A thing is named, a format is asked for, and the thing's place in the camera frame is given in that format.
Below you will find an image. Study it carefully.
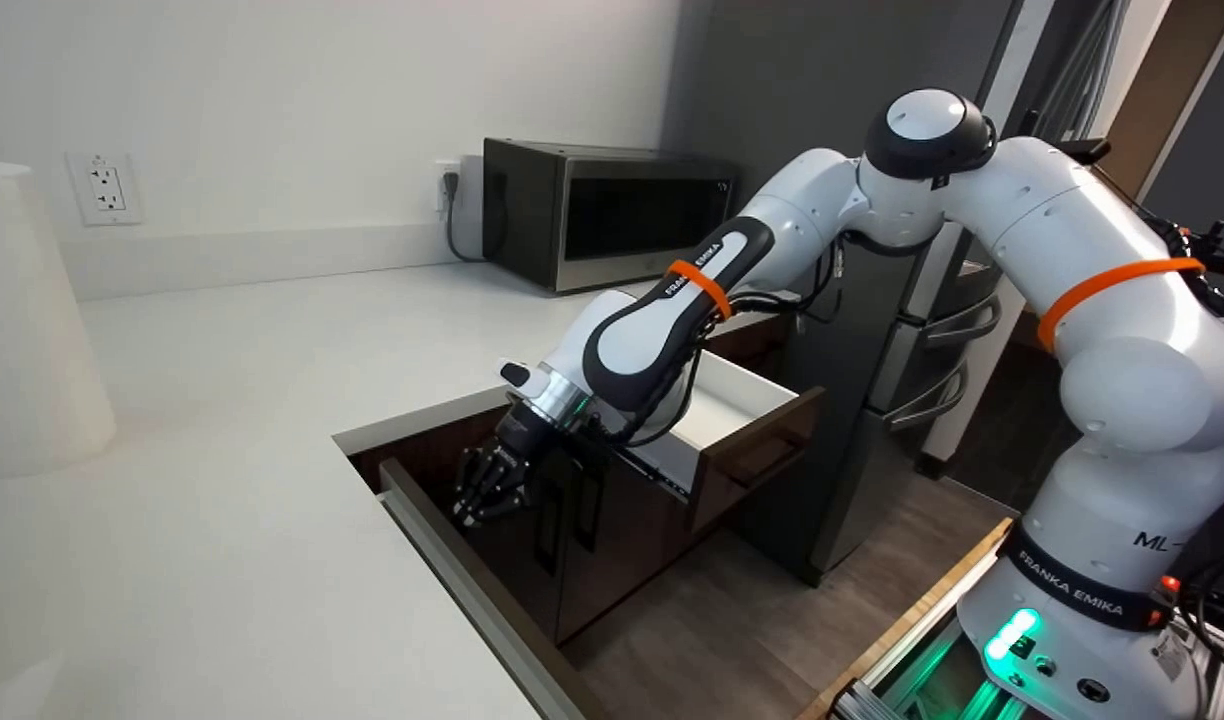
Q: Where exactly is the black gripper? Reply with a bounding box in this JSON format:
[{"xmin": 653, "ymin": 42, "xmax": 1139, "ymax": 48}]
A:
[{"xmin": 453, "ymin": 406, "xmax": 558, "ymax": 527}]

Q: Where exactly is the drawer with cutlery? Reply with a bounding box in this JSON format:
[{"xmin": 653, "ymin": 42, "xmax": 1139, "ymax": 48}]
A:
[{"xmin": 350, "ymin": 406, "xmax": 694, "ymax": 644}]

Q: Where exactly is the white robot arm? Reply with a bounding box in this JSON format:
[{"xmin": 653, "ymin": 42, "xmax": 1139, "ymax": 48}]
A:
[{"xmin": 453, "ymin": 86, "xmax": 1224, "ymax": 720}]

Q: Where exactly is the open white right drawer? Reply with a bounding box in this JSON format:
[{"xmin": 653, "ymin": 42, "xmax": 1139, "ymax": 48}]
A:
[{"xmin": 635, "ymin": 350, "xmax": 820, "ymax": 530}]

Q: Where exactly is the stainless steel microwave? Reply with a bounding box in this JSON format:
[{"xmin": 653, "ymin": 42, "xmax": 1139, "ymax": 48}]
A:
[{"xmin": 480, "ymin": 137, "xmax": 739, "ymax": 290}]

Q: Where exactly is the white paper towel roll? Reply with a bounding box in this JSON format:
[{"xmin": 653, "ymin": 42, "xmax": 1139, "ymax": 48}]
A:
[{"xmin": 0, "ymin": 159, "xmax": 115, "ymax": 477}]

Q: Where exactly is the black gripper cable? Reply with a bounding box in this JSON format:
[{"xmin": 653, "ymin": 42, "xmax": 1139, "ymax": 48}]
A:
[{"xmin": 606, "ymin": 237, "xmax": 857, "ymax": 452}]

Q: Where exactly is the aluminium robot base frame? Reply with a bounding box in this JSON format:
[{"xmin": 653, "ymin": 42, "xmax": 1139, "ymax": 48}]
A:
[{"xmin": 834, "ymin": 597, "xmax": 1224, "ymax": 720}]

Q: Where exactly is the white wall power outlet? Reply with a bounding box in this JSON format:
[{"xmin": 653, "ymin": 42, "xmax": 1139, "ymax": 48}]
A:
[{"xmin": 68, "ymin": 151, "xmax": 140, "ymax": 229}]

